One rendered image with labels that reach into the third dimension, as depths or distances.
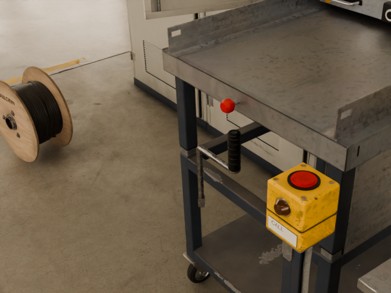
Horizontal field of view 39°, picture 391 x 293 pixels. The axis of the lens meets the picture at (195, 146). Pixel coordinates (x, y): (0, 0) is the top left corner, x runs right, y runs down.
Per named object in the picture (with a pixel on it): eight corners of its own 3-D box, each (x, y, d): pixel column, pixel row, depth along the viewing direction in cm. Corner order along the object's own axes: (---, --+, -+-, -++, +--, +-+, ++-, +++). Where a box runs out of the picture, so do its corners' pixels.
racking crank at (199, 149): (194, 205, 151) (189, 110, 135) (203, 201, 153) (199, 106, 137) (233, 237, 140) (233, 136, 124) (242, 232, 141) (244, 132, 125)
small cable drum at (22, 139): (-4, 145, 269) (-24, 70, 248) (35, 128, 282) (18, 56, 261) (41, 176, 245) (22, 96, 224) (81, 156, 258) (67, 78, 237)
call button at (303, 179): (303, 197, 82) (304, 188, 81) (284, 185, 84) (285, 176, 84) (322, 186, 84) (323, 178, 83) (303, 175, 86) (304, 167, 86)
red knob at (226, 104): (227, 117, 121) (227, 103, 119) (218, 111, 123) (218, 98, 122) (242, 110, 123) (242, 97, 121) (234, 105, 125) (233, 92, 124)
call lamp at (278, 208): (284, 224, 82) (285, 207, 80) (268, 213, 85) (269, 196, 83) (291, 221, 83) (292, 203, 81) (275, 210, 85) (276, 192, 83)
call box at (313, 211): (299, 255, 84) (304, 203, 79) (264, 228, 90) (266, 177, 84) (335, 233, 88) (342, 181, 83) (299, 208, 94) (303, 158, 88)
